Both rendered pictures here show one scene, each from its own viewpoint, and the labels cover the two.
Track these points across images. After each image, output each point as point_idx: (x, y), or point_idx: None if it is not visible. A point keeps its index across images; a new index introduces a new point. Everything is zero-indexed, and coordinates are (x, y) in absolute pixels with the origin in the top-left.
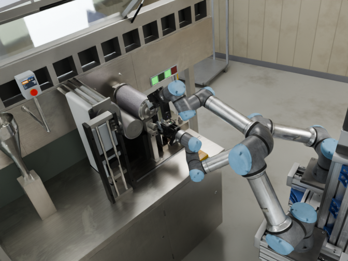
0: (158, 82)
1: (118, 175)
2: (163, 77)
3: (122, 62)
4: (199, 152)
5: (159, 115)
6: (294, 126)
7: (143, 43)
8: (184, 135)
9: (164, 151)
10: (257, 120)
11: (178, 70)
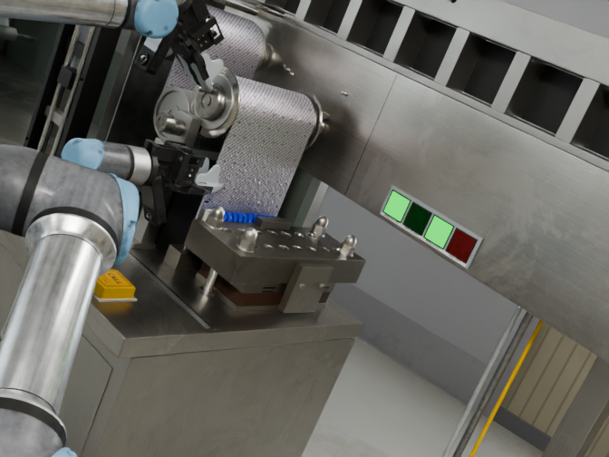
0: (400, 221)
1: (59, 119)
2: (421, 228)
3: (370, 76)
4: (120, 281)
5: (284, 239)
6: (61, 329)
7: (442, 81)
8: (119, 143)
9: (164, 261)
10: (83, 168)
11: (476, 269)
